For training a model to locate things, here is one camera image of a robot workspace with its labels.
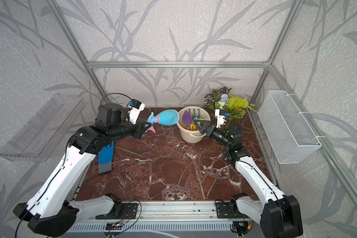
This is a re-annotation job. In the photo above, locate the green rake wooden handle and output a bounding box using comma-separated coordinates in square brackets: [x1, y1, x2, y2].
[193, 118, 207, 124]

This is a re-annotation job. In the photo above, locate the yellow trowel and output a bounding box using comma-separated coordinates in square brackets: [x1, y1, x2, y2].
[189, 123, 197, 131]

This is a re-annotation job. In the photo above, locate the blue rake yellow handle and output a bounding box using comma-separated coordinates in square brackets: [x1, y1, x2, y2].
[188, 109, 201, 119]

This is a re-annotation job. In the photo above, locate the purple trowel pink handle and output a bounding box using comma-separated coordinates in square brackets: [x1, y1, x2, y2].
[182, 111, 193, 130]

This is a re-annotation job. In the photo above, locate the teal white spray bottle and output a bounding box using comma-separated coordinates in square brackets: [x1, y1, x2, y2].
[147, 109, 179, 133]

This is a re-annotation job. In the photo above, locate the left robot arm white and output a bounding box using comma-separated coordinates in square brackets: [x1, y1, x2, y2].
[13, 99, 152, 238]

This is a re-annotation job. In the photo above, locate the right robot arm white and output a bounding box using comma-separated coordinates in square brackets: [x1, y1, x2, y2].
[194, 120, 303, 238]

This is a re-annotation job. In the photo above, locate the blue gardening glove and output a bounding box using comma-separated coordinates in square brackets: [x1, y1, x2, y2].
[98, 141, 115, 175]

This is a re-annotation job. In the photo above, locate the cream plastic bucket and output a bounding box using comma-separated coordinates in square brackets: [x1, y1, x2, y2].
[176, 106, 211, 143]

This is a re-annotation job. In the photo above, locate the potted artificial plant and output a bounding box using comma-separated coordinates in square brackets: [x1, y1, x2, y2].
[203, 87, 256, 124]

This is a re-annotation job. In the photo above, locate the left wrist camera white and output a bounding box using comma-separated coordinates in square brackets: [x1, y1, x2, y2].
[127, 99, 145, 125]

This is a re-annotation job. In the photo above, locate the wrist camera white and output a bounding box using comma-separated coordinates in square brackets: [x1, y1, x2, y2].
[215, 109, 230, 129]
[127, 99, 145, 125]

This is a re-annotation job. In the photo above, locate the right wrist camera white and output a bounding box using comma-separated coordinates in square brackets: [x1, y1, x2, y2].
[215, 109, 230, 129]

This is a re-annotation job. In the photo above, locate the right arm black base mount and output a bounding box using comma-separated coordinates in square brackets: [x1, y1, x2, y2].
[215, 193, 248, 219]

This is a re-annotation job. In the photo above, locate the white wire mesh basket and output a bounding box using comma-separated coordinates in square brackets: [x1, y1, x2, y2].
[258, 90, 322, 164]

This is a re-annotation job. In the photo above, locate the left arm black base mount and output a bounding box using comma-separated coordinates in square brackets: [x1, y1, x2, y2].
[96, 193, 139, 220]

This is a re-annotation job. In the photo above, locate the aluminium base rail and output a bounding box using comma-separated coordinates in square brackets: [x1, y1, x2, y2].
[63, 200, 266, 238]

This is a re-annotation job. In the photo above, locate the clear plastic wall shelf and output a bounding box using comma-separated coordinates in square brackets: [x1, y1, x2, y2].
[0, 93, 85, 163]

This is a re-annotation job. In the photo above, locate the aluminium cage frame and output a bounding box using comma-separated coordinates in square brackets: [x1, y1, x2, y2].
[46, 1, 357, 208]

